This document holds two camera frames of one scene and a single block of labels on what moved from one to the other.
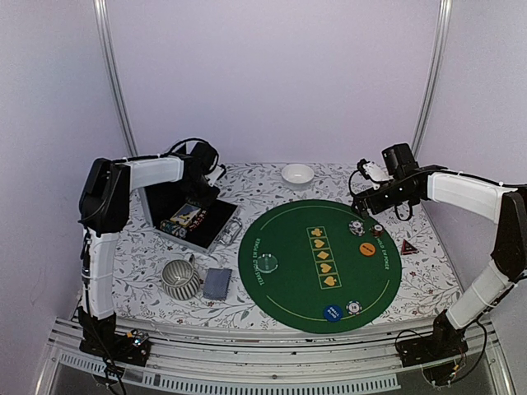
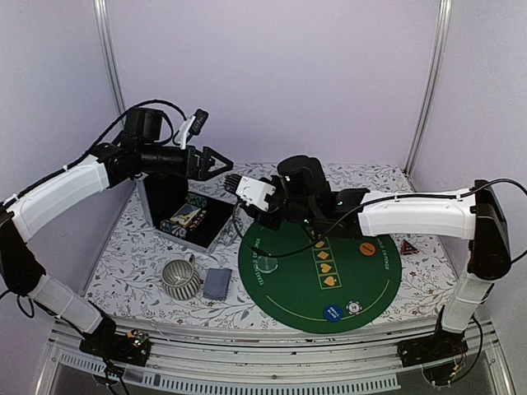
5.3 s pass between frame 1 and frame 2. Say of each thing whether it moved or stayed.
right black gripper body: moved
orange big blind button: stayed
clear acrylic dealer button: stayed
